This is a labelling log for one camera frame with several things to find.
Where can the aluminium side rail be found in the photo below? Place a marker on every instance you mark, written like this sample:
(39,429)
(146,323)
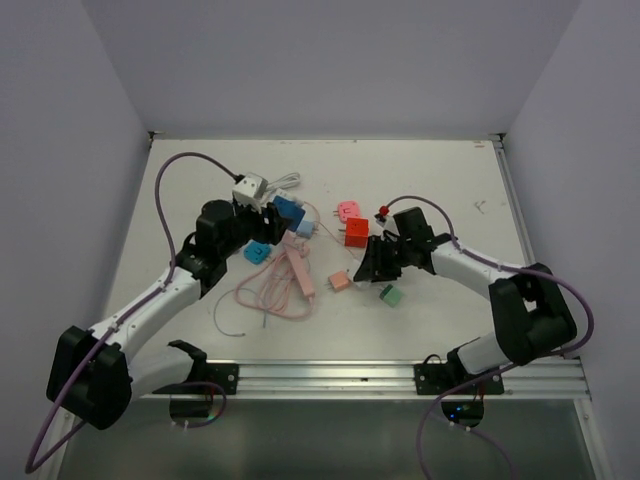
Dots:
(497,141)

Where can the blue cube socket adapter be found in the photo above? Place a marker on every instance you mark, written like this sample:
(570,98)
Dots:
(290,210)

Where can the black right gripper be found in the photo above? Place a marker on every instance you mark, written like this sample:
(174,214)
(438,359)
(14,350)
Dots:
(373,267)

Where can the light blue adapter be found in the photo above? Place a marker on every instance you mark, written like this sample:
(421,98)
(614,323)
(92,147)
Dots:
(256,252)

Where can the orange charger plug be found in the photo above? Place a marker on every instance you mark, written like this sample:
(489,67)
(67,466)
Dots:
(339,281)

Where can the pink socket adapter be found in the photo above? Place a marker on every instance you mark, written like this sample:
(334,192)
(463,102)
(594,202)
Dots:
(346,210)

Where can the blue charger plug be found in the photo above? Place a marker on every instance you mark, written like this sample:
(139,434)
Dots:
(306,229)

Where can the red cube socket adapter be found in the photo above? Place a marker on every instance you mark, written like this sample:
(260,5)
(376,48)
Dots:
(356,232)

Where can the pink power strip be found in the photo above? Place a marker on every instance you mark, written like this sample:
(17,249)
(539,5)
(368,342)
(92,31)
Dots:
(296,255)

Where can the aluminium front rail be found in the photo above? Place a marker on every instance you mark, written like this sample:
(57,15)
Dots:
(547,379)

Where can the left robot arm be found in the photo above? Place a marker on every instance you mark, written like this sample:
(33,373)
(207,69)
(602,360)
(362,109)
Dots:
(93,373)

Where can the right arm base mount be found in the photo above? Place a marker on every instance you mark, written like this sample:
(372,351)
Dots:
(435,376)

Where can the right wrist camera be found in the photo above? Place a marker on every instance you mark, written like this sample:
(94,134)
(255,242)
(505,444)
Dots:
(384,218)

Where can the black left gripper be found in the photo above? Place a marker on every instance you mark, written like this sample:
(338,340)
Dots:
(270,231)

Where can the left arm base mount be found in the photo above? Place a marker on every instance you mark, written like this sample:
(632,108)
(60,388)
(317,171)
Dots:
(184,369)

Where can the green plug adapter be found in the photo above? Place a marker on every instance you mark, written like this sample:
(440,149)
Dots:
(391,295)

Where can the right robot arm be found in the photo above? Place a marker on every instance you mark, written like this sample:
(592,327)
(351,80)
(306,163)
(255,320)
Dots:
(530,316)

